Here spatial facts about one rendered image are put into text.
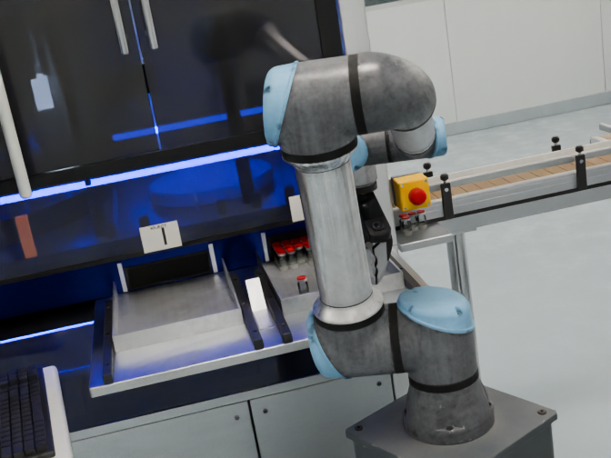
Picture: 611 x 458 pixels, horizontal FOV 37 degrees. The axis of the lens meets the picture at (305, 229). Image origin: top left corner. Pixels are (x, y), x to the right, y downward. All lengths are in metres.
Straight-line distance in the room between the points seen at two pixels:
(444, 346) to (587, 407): 1.76
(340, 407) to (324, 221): 0.98
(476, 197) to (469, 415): 0.91
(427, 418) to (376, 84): 0.56
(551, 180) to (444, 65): 4.68
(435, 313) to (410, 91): 0.36
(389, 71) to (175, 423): 1.20
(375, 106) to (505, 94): 5.96
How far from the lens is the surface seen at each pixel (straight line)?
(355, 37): 2.06
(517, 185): 2.36
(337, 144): 1.32
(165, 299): 2.09
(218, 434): 2.27
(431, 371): 1.50
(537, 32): 7.28
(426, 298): 1.50
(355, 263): 1.42
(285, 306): 1.87
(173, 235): 2.07
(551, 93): 7.39
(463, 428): 1.53
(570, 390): 3.31
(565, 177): 2.41
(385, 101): 1.29
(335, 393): 2.27
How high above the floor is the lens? 1.60
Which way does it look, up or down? 17 degrees down
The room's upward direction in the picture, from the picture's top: 10 degrees counter-clockwise
